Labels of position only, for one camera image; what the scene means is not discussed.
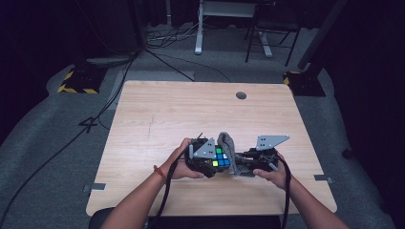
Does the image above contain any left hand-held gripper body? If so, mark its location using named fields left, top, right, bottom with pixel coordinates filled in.
left=185, top=133, right=218, bottom=178

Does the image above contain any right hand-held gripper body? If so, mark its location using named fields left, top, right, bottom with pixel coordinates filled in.
left=245, top=135, right=290, bottom=177

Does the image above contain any grey cloth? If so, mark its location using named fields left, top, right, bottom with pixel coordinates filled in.
left=217, top=132, right=256, bottom=177

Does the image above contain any multicoloured puzzle cube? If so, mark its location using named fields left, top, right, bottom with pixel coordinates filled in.
left=211, top=146, right=231, bottom=169

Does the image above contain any person's left hand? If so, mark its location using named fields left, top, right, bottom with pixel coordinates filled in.
left=159, top=137, right=206, bottom=181

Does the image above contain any person's right hand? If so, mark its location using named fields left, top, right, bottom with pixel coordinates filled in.
left=252, top=152, right=292, bottom=191

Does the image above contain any grey tape strip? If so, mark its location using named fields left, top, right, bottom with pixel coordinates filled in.
left=313, top=174, right=335, bottom=185
left=82, top=182, right=107, bottom=194

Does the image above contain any striped black stand base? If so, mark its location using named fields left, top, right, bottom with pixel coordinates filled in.
left=57, top=65, right=108, bottom=95
left=283, top=0, right=349, bottom=97

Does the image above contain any black chair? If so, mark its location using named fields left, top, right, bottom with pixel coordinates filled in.
left=244, top=2, right=302, bottom=68

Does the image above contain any black chair seat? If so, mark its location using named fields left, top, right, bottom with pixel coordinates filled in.
left=88, top=206, right=117, bottom=229

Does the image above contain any red bracelet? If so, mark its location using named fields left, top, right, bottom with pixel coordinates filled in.
left=153, top=164, right=167, bottom=185

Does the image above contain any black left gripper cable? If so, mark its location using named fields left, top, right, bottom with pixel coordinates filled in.
left=148, top=146, right=192, bottom=229

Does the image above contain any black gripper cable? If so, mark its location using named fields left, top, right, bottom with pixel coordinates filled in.
left=148, top=146, right=192, bottom=229
left=276, top=156, right=292, bottom=229

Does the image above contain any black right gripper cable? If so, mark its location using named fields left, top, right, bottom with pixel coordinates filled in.
left=276, top=156, right=292, bottom=229

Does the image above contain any thin black floor cable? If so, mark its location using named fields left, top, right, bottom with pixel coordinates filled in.
left=145, top=48, right=232, bottom=84

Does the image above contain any white desk frame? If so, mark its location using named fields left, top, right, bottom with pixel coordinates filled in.
left=194, top=0, right=274, bottom=58

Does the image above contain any bundle of floor cables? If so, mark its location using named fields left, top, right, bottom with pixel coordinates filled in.
left=146, top=17, right=204, bottom=50

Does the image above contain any long black floor cable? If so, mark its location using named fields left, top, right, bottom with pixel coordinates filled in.
left=0, top=58, right=137, bottom=225

